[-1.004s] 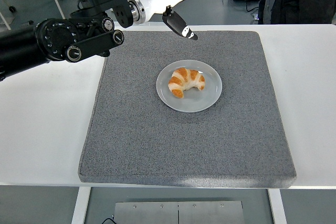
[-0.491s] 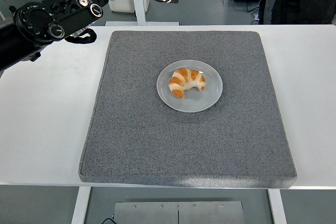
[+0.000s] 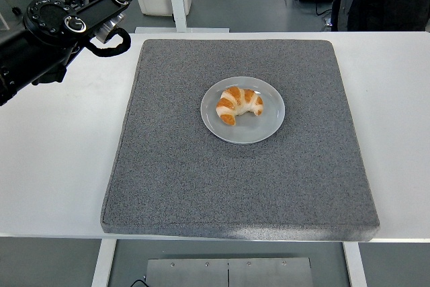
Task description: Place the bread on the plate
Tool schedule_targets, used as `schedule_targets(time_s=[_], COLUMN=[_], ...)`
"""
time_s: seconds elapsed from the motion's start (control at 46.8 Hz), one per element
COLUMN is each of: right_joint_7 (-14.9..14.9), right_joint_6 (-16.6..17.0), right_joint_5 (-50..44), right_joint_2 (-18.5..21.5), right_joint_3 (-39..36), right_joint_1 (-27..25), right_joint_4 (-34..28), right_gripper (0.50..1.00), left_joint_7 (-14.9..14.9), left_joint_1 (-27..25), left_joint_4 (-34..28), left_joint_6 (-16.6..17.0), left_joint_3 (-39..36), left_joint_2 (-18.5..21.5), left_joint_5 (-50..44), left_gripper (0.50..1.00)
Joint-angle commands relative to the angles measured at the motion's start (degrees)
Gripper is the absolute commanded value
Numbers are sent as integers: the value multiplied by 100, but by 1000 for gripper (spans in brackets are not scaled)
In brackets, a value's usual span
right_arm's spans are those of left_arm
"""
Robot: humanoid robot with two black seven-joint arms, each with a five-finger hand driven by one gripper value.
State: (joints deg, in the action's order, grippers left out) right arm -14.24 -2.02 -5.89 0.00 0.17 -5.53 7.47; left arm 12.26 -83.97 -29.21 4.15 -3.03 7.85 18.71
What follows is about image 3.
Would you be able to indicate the grey round plate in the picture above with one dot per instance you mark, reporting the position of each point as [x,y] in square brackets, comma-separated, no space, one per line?
[268,125]

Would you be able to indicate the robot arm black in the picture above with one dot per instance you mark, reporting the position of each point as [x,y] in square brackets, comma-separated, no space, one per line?
[43,18]

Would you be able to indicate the grey speckled mat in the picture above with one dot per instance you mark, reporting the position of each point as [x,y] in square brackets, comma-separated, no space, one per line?
[235,183]

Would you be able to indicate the grey metal plate with screws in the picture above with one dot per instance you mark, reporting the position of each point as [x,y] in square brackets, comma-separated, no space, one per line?
[228,272]

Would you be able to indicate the croissant bread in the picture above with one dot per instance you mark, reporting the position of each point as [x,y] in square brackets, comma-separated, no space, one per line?
[235,99]

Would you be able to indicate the white table leg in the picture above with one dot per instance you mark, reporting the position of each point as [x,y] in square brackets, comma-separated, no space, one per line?
[355,265]
[102,263]

